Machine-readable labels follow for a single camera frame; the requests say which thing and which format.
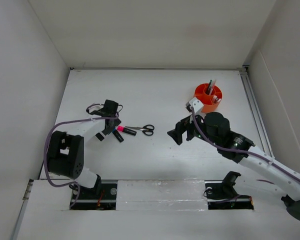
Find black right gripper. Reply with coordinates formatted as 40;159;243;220
167;109;220;147

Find blue capped black highlighter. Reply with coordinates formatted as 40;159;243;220
112;129;124;143

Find pink capped black highlighter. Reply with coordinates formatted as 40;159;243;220
116;125;137;136

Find black handled scissors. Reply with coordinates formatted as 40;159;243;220
125;124;155;136

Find pink pencil sharpener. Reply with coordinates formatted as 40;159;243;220
212;95;221;104

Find green gel pen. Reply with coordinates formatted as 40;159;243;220
206;79;213;95

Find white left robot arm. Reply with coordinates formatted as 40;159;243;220
43;99;121;199

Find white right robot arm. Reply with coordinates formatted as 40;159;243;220
167;112;300;221

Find orange round compartment container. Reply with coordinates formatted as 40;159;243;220
193;83;223;114

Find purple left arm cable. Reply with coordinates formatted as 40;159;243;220
44;102;121;208

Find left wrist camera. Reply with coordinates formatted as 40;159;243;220
88;104;103;116

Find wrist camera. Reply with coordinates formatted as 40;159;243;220
185;97;204;114
88;104;103;116

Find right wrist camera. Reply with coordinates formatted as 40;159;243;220
185;97;204;114

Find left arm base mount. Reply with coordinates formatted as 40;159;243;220
69;180;118;211

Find front metal rail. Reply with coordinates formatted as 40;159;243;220
62;177;241;208

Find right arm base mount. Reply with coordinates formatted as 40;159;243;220
203;171;254;210

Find aluminium rail right side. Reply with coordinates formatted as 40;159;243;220
239;65;274;157

